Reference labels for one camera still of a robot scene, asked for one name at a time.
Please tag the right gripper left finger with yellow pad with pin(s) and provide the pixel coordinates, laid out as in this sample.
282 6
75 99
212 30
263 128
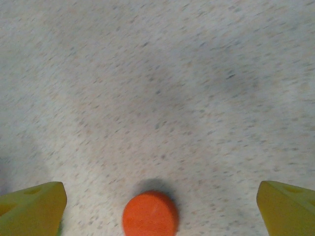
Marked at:
29 211

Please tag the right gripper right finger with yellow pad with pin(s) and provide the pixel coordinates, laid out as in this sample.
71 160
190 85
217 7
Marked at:
290 211

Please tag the orange bottle cap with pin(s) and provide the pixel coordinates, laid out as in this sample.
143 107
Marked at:
150 214

